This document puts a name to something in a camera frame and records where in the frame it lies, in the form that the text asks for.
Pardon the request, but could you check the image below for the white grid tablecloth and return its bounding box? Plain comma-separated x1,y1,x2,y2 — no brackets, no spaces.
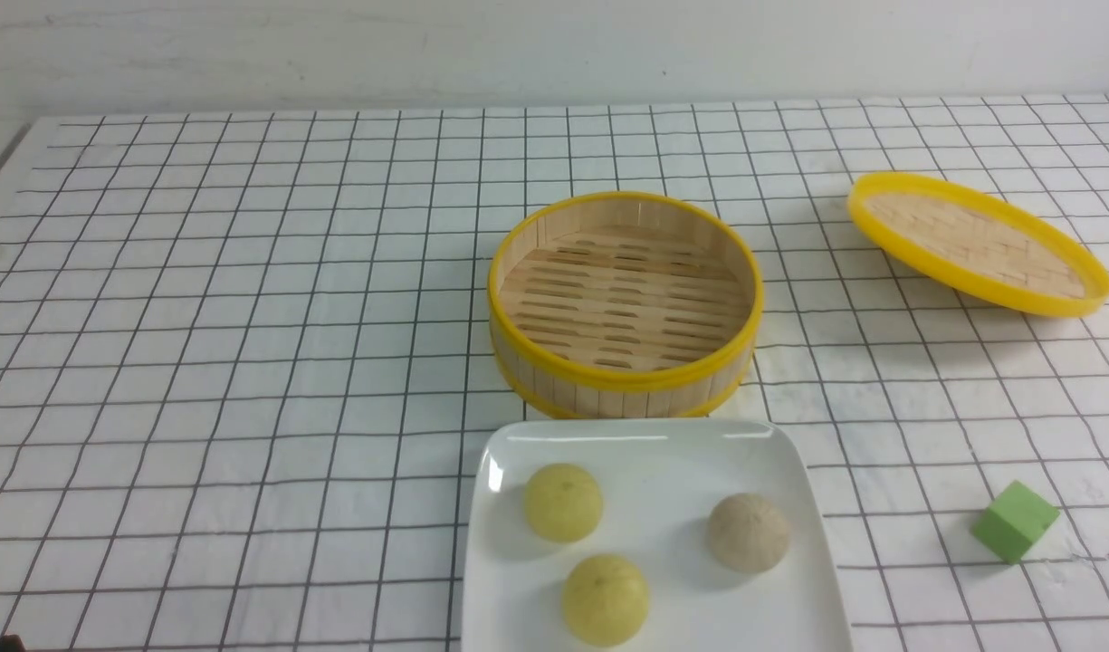
0,95,1109,651

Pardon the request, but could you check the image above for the bamboo steamer basket yellow rim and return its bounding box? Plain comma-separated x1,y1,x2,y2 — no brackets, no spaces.
485,191,764,418

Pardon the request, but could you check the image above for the green foam cube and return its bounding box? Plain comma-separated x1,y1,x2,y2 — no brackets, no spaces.
970,480,1060,566

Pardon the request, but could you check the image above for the yellow steamed bun front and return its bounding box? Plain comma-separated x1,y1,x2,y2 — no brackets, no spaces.
561,553,650,648

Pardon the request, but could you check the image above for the white square plate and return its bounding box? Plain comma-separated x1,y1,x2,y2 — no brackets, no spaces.
462,417,855,651

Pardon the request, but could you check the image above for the bamboo steamer lid yellow rim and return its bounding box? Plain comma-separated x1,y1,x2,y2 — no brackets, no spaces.
846,172,1109,319

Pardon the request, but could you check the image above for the yellow steamed bun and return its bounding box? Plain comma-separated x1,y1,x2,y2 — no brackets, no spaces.
522,463,604,543
561,553,650,648

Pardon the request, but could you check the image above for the beige steamed bun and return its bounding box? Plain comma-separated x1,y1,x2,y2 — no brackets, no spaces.
704,493,791,574

